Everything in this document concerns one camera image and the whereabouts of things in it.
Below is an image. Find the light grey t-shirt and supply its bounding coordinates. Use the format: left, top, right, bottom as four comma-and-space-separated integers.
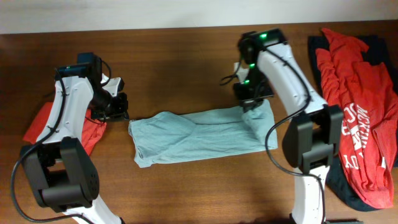
128, 100, 278, 168

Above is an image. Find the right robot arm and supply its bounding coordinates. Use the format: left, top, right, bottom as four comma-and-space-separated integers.
233, 29, 343, 223

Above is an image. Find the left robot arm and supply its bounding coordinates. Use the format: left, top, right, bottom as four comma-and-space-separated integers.
10, 52, 129, 223

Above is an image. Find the folded red cloth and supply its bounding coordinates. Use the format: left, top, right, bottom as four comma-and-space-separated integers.
23, 102, 107, 155

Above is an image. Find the red printed t-shirt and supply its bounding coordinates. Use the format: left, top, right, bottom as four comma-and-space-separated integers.
315, 28, 397, 209

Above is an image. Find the dark navy garment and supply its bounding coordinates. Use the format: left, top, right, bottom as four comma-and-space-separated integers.
307, 35, 397, 212

